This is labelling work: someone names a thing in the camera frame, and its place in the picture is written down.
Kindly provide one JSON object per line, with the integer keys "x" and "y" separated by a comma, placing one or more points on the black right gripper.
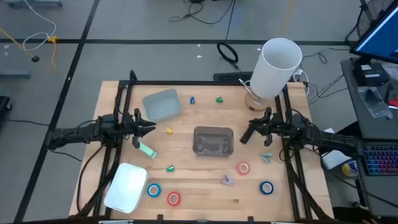
{"x": 275, "y": 126}

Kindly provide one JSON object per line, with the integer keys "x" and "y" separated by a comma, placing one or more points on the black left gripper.
{"x": 130, "y": 124}

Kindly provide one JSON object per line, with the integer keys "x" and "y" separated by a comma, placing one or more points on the yellow mini stapler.
{"x": 168, "y": 131}

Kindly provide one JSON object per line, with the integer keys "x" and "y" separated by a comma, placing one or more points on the mint green stapler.
{"x": 148, "y": 151}

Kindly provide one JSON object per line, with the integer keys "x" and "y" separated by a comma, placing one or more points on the light grey plastic bin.
{"x": 161, "y": 105}

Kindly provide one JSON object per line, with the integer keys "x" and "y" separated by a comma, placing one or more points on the pale blue staple remover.
{"x": 265, "y": 158}

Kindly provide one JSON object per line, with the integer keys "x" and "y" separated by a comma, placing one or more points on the red tape roll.
{"x": 169, "y": 199}
{"x": 238, "y": 168}

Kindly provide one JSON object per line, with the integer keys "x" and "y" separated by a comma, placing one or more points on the green mini stapler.
{"x": 219, "y": 99}
{"x": 170, "y": 169}

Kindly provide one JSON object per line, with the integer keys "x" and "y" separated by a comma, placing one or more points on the blue mini stapler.
{"x": 192, "y": 100}

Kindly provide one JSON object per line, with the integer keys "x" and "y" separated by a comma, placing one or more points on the lilac staple remover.
{"x": 227, "y": 180}

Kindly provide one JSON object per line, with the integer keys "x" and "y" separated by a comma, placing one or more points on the dark blue tape roll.
{"x": 261, "y": 188}

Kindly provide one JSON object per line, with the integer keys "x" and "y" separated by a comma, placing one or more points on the light blue tape roll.
{"x": 149, "y": 190}

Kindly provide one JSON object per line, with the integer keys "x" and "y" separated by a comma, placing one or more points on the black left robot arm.
{"x": 77, "y": 133}

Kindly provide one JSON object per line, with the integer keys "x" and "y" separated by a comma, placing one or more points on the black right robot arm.
{"x": 326, "y": 137}

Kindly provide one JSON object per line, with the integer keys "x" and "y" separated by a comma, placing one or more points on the smoky translucent plastic bin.
{"x": 213, "y": 141}

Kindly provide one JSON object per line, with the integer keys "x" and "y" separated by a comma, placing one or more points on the black power strip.
{"x": 233, "y": 76}

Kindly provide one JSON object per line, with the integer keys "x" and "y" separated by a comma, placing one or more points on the white plastic bin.
{"x": 126, "y": 188}

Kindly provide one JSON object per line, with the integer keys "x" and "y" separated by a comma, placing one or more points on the white power adapter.
{"x": 299, "y": 73}

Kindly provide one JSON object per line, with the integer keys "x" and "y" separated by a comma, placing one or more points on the white cardboard box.
{"x": 335, "y": 159}

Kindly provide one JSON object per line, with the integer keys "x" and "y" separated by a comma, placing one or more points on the grey side desk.
{"x": 373, "y": 127}

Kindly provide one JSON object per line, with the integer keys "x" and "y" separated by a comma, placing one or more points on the clear plastic bag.
{"x": 374, "y": 102}

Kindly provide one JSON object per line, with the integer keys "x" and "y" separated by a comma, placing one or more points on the small black computer box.
{"x": 370, "y": 74}

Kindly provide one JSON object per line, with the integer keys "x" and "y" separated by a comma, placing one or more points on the small black floor puck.
{"x": 35, "y": 58}

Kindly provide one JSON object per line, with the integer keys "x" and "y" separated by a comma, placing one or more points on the rainbow backlit keyboard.
{"x": 381, "y": 160}

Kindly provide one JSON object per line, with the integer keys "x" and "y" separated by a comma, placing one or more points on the grey desk foot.
{"x": 31, "y": 3}
{"x": 15, "y": 74}

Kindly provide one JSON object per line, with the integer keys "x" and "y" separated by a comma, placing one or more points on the red tool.
{"x": 394, "y": 102}

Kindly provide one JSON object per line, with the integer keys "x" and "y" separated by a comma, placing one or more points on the computer monitor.
{"x": 379, "y": 37}

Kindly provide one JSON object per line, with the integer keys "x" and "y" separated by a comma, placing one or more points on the black floor fan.
{"x": 370, "y": 15}

